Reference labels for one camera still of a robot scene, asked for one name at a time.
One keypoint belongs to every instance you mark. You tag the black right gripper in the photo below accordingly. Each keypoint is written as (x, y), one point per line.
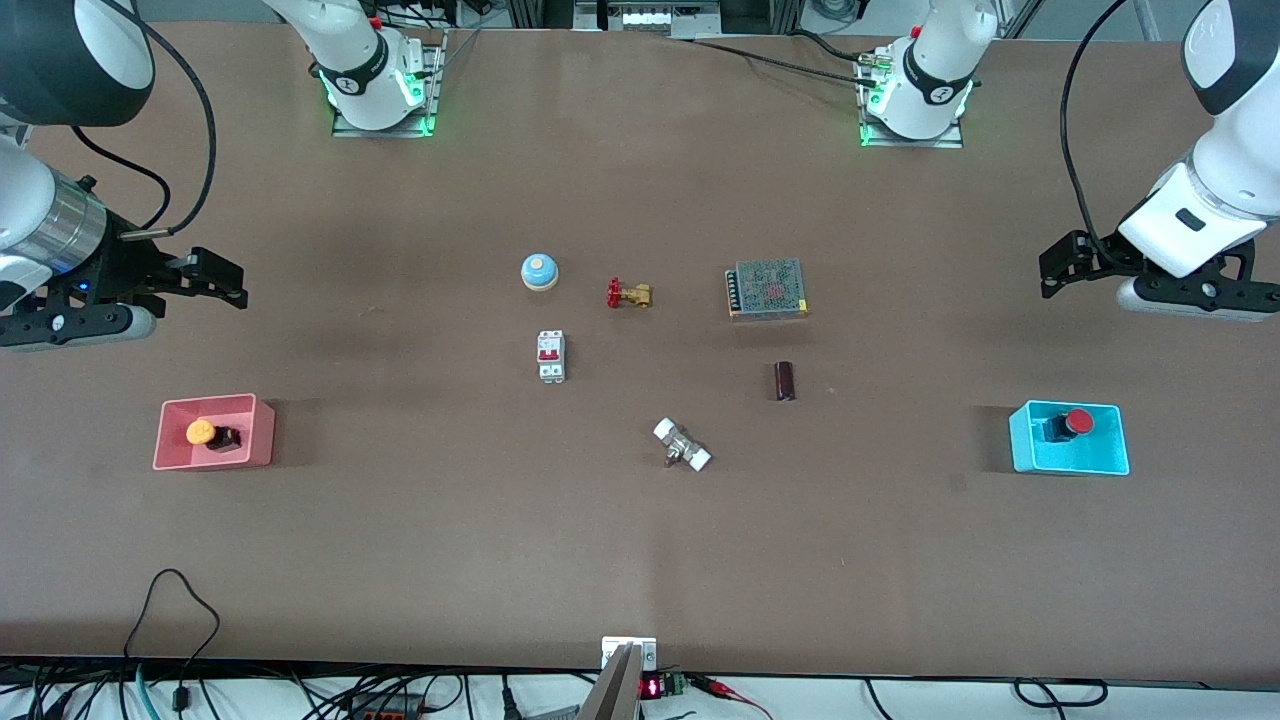
(128, 270)

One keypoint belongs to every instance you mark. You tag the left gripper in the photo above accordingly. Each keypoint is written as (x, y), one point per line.
(1093, 255)

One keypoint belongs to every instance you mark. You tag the yellow push button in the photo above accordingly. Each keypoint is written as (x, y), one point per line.
(200, 432)

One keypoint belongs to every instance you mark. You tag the red push button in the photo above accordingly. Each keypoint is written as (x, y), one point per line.
(1079, 421)

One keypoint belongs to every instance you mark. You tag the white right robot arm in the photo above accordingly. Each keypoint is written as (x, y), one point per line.
(20, 190)

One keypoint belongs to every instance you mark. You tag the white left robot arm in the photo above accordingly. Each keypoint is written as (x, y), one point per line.
(1240, 150)

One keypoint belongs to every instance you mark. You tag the pink plastic bin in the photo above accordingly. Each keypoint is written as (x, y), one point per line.
(180, 455)

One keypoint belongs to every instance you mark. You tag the cyan plastic bin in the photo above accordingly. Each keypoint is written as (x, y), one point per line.
(1030, 455)

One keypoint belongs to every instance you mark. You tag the metal mesh power supply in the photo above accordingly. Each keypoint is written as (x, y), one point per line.
(768, 288)

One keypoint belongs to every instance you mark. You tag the dark brown capacitor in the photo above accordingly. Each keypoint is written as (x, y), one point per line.
(786, 381)

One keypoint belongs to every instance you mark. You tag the blue dome bell button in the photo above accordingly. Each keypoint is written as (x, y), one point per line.
(539, 270)

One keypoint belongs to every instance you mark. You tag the metal fitting white caps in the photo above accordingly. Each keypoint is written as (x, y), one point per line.
(682, 444)

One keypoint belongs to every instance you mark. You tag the white metal plate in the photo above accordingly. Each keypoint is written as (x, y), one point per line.
(612, 650)

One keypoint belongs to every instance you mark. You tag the red clip lead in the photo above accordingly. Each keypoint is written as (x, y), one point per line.
(725, 688)

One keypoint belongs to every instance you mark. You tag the grey metal bar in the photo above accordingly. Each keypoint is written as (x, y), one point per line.
(612, 695)

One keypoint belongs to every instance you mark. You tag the red LED display module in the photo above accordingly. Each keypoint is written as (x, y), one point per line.
(652, 687)

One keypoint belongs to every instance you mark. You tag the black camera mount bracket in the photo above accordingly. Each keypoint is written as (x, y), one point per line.
(90, 322)
(1180, 290)

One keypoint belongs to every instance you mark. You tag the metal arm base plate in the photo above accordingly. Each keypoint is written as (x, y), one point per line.
(910, 143)
(385, 132)

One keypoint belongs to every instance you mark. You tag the white circuit breaker red switch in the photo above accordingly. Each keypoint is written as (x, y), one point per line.
(551, 356)

